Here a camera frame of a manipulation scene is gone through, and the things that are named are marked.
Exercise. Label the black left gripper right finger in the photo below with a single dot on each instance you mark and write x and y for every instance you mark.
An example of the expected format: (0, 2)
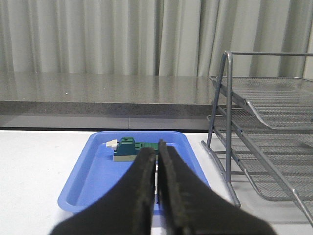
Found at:
(190, 207)

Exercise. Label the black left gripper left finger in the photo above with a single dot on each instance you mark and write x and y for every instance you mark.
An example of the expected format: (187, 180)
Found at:
(126, 209)

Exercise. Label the silver mesh tray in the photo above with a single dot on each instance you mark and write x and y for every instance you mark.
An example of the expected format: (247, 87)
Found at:
(281, 103)
(250, 131)
(282, 175)

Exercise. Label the blue plastic tray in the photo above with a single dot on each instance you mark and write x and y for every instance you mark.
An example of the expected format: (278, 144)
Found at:
(95, 171)

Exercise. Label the green electrical module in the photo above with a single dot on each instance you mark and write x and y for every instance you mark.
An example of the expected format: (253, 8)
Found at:
(127, 148)

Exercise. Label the grey stone counter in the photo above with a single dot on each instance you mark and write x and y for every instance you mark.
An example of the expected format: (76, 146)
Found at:
(104, 101)

